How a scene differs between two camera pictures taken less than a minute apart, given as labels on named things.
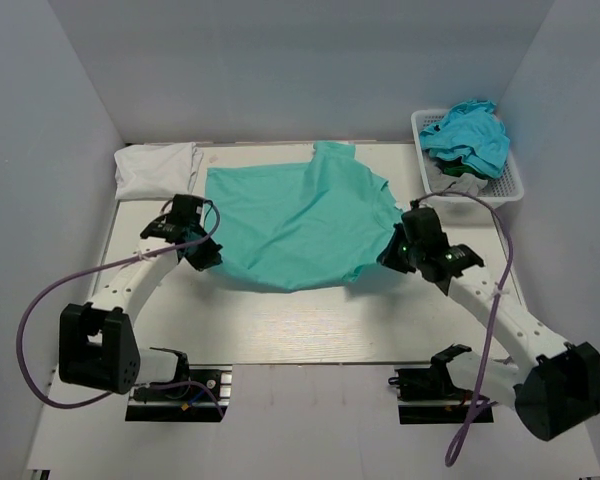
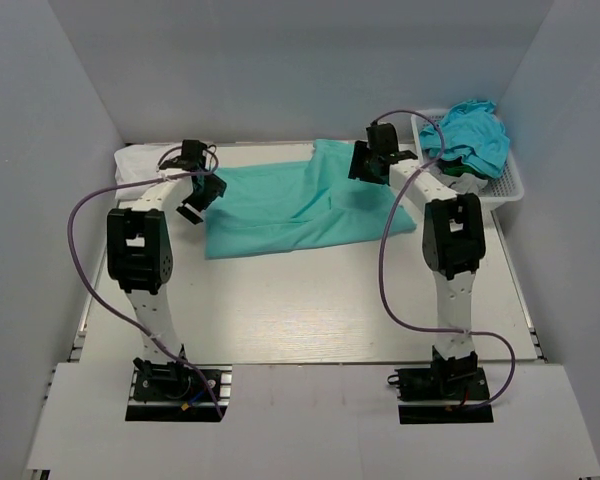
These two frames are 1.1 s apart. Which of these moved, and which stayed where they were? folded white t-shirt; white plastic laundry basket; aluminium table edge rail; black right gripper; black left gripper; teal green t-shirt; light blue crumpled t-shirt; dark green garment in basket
Moved: black left gripper; black right gripper; teal green t-shirt
Stayed: aluminium table edge rail; dark green garment in basket; white plastic laundry basket; light blue crumpled t-shirt; folded white t-shirt
